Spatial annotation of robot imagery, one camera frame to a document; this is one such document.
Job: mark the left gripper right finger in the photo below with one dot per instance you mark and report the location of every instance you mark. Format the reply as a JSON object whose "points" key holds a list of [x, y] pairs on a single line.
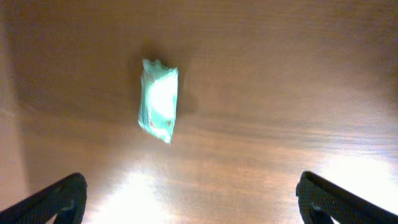
{"points": [[321, 201]]}

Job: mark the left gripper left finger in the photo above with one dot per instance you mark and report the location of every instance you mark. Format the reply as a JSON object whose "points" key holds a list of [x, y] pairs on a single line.
{"points": [[65, 200]]}

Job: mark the teal wet wipes packet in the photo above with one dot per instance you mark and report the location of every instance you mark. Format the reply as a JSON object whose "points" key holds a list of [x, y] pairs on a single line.
{"points": [[159, 95]]}

